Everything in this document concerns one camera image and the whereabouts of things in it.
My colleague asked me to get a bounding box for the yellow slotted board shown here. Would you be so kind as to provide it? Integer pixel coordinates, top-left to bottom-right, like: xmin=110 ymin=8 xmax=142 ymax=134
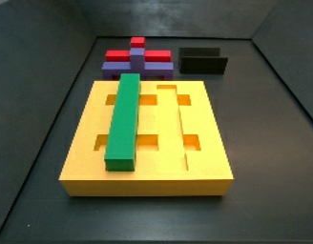
xmin=60 ymin=81 xmax=233 ymax=196

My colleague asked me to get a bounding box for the green long block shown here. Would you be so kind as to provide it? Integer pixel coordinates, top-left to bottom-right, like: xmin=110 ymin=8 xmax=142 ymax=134
xmin=104 ymin=73 xmax=141 ymax=172

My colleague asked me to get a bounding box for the purple cross-shaped block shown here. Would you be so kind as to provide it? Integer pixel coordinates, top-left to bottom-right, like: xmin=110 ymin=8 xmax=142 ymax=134
xmin=102 ymin=56 xmax=174 ymax=80

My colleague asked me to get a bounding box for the red cross-shaped block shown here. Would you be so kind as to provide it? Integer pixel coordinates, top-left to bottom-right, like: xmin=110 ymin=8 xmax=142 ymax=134
xmin=106 ymin=36 xmax=171 ymax=62

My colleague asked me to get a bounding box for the black angle bracket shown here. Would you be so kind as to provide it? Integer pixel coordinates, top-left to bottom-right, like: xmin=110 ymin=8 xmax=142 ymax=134
xmin=178 ymin=48 xmax=228 ymax=74

